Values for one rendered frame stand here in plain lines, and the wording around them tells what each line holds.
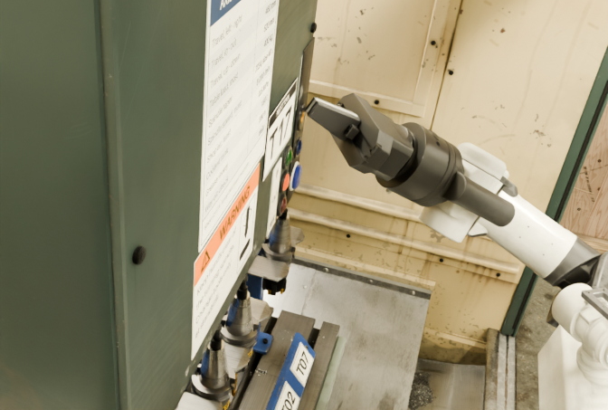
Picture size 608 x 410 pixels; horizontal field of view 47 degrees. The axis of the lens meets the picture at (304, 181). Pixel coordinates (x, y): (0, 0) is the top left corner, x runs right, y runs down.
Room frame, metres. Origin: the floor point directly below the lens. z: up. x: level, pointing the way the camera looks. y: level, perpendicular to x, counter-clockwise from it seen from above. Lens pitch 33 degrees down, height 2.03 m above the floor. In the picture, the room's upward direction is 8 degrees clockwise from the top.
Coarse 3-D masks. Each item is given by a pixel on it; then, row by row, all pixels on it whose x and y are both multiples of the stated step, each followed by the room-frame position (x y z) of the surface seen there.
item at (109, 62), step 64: (0, 0) 0.29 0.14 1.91; (64, 0) 0.29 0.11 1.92; (128, 0) 0.30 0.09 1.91; (192, 0) 0.38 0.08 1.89; (0, 64) 0.29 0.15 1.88; (64, 64) 0.29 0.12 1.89; (128, 64) 0.30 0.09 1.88; (192, 64) 0.38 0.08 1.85; (0, 128) 0.29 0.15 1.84; (64, 128) 0.29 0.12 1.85; (128, 128) 0.30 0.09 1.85; (192, 128) 0.38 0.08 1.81; (0, 192) 0.30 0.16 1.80; (64, 192) 0.29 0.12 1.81; (128, 192) 0.30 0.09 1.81; (192, 192) 0.39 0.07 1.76; (0, 256) 0.30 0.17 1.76; (64, 256) 0.29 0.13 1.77; (128, 256) 0.30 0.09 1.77; (192, 256) 0.39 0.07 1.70; (0, 320) 0.30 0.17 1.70; (64, 320) 0.29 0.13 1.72; (128, 320) 0.29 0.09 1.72; (0, 384) 0.30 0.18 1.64; (64, 384) 0.29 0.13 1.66; (128, 384) 0.29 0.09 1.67
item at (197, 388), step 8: (232, 368) 0.70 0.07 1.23; (192, 376) 0.68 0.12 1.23; (232, 376) 0.69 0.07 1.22; (192, 384) 0.67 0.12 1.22; (200, 384) 0.67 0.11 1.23; (232, 384) 0.69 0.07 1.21; (192, 392) 0.67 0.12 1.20; (200, 392) 0.66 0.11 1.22; (208, 392) 0.65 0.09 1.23; (216, 392) 0.66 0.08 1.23; (224, 392) 0.66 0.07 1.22; (224, 400) 0.66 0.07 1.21
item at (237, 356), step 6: (228, 348) 0.75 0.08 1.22; (234, 348) 0.75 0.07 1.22; (240, 348) 0.75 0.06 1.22; (246, 348) 0.76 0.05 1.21; (228, 354) 0.74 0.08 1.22; (234, 354) 0.74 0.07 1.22; (240, 354) 0.74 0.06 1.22; (246, 354) 0.74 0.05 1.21; (228, 360) 0.73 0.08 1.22; (234, 360) 0.73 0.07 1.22; (240, 360) 0.73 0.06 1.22; (246, 360) 0.73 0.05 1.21; (234, 366) 0.72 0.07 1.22; (240, 366) 0.72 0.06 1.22; (234, 372) 0.71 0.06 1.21
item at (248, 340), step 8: (224, 320) 0.80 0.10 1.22; (256, 320) 0.81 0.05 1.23; (224, 328) 0.78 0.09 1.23; (256, 328) 0.80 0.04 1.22; (224, 336) 0.77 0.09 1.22; (232, 336) 0.77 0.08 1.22; (240, 336) 0.77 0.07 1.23; (248, 336) 0.77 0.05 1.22; (256, 336) 0.78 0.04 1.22; (240, 344) 0.76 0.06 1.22; (248, 344) 0.77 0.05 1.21
